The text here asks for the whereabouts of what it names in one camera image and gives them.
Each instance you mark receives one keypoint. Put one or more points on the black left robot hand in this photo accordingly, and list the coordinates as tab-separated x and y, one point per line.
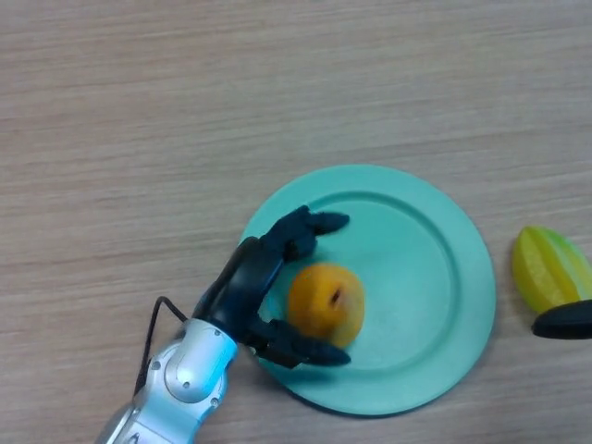
245	287

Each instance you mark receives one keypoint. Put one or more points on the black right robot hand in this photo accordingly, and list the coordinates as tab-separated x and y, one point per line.
564	319

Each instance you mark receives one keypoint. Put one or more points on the yellow pear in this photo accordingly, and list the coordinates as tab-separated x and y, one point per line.
326	303

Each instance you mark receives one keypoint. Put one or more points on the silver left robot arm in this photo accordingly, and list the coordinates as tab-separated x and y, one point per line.
176	384

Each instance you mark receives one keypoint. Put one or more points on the green round plate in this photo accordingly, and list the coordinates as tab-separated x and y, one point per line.
416	300

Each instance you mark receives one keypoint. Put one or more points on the yellow-green starfruit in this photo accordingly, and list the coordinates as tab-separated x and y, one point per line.
548	268

